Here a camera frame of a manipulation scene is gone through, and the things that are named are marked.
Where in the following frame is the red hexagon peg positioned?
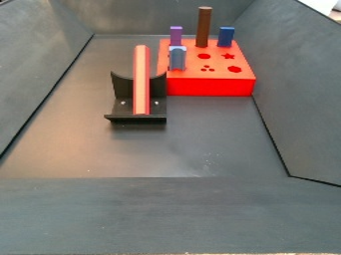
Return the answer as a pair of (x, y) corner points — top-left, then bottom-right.
(133, 45), (151, 115)

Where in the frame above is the red peg board block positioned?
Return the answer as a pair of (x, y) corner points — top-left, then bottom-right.
(157, 39), (255, 97)

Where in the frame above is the black curved cradle stand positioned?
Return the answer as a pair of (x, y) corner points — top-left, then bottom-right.
(104, 73), (167, 124)

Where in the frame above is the light blue notched peg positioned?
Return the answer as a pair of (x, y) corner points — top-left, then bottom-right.
(169, 46), (185, 71)

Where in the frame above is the purple square peg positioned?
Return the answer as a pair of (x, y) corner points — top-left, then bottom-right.
(169, 26), (181, 46)

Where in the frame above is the blue rectangular peg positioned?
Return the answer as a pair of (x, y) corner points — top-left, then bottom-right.
(216, 26), (234, 47)

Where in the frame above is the brown cylinder peg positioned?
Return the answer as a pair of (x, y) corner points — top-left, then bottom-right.
(195, 6), (212, 48)

